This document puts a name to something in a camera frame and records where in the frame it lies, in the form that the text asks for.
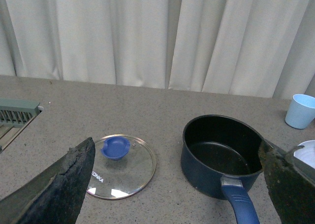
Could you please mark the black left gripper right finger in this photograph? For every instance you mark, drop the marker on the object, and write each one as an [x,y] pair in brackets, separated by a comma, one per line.
[290,184]

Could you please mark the light blue cup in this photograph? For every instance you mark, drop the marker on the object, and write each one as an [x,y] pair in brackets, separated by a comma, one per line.
[301,111]

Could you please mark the light blue plate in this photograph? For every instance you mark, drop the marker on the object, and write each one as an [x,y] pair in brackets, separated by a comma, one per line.
[306,153]

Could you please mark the grey-green dish rack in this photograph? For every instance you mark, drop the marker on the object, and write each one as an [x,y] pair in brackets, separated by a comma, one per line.
[15,116]

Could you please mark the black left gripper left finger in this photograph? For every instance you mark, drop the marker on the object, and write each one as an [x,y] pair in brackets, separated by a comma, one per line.
[56,195]

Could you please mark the dark blue saucepan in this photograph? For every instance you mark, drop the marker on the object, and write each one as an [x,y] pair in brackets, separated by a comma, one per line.
[220,159]

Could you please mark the white curtain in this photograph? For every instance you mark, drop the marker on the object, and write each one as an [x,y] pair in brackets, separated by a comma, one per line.
[262,48]

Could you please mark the glass lid with blue knob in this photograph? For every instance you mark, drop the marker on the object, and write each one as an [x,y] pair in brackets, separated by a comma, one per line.
[123,166]

